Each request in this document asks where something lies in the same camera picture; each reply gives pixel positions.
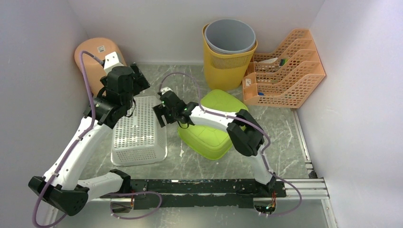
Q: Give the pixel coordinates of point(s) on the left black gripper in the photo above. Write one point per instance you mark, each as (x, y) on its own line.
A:
(140, 83)

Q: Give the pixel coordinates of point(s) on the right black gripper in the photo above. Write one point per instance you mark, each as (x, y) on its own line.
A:
(158, 110)

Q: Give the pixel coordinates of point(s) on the white perforated tray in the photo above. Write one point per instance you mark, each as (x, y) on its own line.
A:
(139, 139)

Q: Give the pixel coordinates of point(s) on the large orange plastic bucket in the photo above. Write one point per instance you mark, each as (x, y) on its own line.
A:
(99, 47)

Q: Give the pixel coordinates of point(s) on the green plastic basin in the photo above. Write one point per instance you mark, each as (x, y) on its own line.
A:
(209, 142)

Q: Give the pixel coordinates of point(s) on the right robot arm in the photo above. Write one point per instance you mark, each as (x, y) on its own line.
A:
(246, 135)

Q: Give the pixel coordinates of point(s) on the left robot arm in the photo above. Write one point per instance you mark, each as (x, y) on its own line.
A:
(66, 191)

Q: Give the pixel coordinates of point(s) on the yellow slatted waste basket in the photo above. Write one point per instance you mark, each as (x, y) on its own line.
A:
(225, 72)

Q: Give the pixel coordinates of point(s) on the grey plastic bucket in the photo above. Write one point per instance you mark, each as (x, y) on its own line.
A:
(229, 36)

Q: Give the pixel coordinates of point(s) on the orange plastic file organizer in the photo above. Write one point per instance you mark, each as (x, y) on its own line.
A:
(285, 77)

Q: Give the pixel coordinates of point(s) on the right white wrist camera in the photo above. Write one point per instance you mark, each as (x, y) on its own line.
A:
(165, 90)

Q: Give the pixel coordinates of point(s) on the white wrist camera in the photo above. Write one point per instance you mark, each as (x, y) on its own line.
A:
(165, 90)
(112, 60)

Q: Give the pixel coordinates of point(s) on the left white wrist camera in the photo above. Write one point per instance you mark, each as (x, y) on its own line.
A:
(112, 60)

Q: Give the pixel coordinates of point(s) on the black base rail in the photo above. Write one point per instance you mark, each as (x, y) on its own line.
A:
(146, 194)

